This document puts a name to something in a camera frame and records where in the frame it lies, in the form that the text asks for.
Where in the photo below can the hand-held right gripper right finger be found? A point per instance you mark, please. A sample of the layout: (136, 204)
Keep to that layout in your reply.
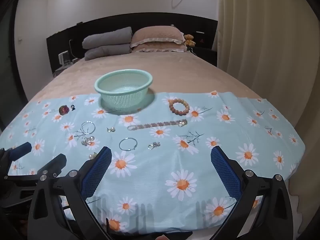
(225, 172)

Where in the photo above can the white bedside appliance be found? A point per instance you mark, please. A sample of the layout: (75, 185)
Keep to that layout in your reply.
(63, 58)

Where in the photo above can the beige ruffled pillow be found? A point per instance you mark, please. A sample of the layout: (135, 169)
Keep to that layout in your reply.
(160, 48)
(157, 35)

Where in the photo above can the black headboard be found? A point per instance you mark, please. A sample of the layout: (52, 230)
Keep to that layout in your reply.
(112, 23)

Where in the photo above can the silver pearl earring cluster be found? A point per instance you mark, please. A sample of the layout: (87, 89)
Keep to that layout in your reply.
(92, 138)

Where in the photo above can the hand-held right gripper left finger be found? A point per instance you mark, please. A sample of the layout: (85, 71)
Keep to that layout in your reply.
(97, 172)

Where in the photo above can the black bedside table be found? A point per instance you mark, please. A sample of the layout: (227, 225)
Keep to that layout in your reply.
(206, 55)

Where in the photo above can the brown teddy bear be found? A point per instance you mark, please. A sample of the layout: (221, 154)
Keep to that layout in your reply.
(189, 40)

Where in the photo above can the green plastic mesh basket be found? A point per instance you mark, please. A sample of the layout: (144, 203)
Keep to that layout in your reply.
(125, 97)

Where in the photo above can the thin silver bangle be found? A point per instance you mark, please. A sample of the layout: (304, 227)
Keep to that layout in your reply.
(119, 145)
(87, 122)

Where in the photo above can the dark frosted glass door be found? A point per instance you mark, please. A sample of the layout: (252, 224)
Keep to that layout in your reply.
(10, 67)

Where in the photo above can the cream curtain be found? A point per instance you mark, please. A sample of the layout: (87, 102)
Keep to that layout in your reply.
(262, 42)

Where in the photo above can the grey stacked pillows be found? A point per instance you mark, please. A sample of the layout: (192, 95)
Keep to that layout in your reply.
(107, 37)

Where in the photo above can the pearl flower earring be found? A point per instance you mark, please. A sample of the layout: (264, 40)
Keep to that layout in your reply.
(91, 156)

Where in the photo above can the bed with beige bedspread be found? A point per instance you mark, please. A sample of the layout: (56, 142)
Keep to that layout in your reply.
(162, 62)

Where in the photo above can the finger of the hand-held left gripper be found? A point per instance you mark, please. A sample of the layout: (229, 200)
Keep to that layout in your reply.
(22, 149)
(56, 163)

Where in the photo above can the red rose brooch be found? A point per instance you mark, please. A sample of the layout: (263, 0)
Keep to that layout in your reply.
(64, 109)

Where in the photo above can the blue daisy print cloth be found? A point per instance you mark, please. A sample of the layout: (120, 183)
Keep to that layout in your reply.
(162, 160)

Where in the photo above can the pearl earring pair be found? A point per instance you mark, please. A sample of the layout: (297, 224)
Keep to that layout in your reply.
(113, 129)

